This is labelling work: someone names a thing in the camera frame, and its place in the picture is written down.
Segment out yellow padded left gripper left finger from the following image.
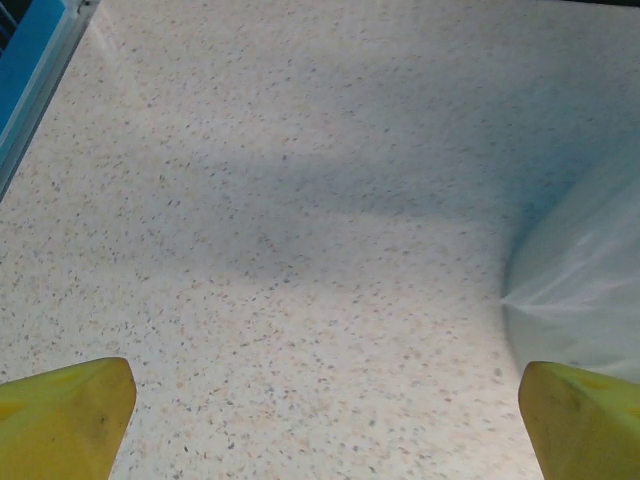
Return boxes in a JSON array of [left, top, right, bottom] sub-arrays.
[[0, 357, 137, 480]]

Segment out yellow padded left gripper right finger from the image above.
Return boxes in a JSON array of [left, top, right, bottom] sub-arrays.
[[518, 361, 640, 480]]

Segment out clear plastic bin liner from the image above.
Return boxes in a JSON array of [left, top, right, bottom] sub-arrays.
[[499, 149, 640, 386]]

